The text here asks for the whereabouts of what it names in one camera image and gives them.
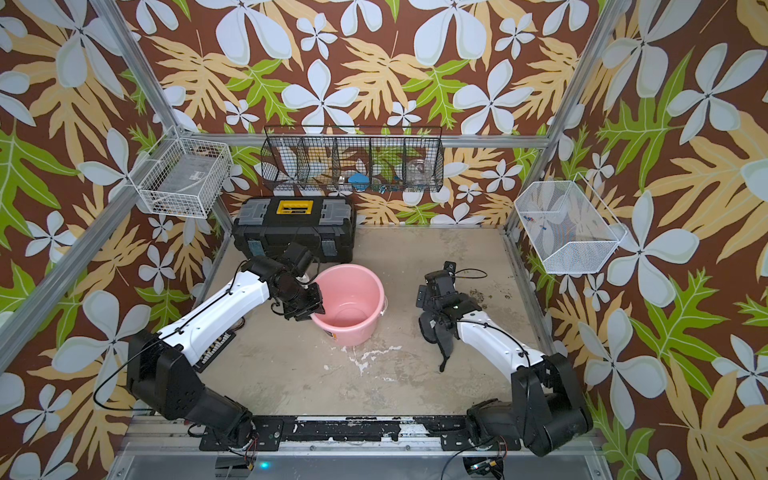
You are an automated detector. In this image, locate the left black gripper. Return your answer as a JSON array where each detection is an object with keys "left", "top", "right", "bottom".
[{"left": 279, "top": 279, "right": 331, "bottom": 320}]

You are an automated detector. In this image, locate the black cloth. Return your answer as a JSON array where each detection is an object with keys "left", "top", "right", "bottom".
[{"left": 419, "top": 310, "right": 461, "bottom": 373}]

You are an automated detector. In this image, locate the pink plastic bucket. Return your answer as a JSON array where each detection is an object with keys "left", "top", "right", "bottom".
[{"left": 311, "top": 264, "right": 388, "bottom": 347}]

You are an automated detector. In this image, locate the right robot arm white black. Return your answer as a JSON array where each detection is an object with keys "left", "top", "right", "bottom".
[{"left": 416, "top": 261, "right": 594, "bottom": 457}]

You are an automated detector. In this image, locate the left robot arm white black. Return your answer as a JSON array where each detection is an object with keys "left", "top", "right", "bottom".
[{"left": 126, "top": 242, "right": 324, "bottom": 450}]

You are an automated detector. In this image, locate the black yellow toolbox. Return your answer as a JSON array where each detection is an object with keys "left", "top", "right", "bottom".
[{"left": 233, "top": 196, "right": 357, "bottom": 263}]

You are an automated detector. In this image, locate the black screwdriver bit case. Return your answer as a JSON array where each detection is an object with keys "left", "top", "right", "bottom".
[{"left": 194, "top": 331, "right": 236, "bottom": 373}]

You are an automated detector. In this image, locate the blue item in basket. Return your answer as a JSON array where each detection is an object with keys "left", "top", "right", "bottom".
[{"left": 347, "top": 173, "right": 370, "bottom": 190}]

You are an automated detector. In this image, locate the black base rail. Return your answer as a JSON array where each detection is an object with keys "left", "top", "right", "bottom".
[{"left": 199, "top": 413, "right": 522, "bottom": 452}]

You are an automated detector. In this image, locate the white wire basket right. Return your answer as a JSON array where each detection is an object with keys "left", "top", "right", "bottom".
[{"left": 514, "top": 174, "right": 628, "bottom": 276}]

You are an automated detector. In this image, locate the white wire basket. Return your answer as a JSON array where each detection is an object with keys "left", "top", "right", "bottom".
[
  {"left": 514, "top": 174, "right": 628, "bottom": 276},
  {"left": 130, "top": 127, "right": 233, "bottom": 219}
]

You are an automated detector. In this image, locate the black wire basket rear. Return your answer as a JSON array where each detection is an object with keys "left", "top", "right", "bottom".
[{"left": 259, "top": 125, "right": 445, "bottom": 196}]

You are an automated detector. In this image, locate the white wire basket left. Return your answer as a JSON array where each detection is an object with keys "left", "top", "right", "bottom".
[{"left": 130, "top": 127, "right": 233, "bottom": 219}]

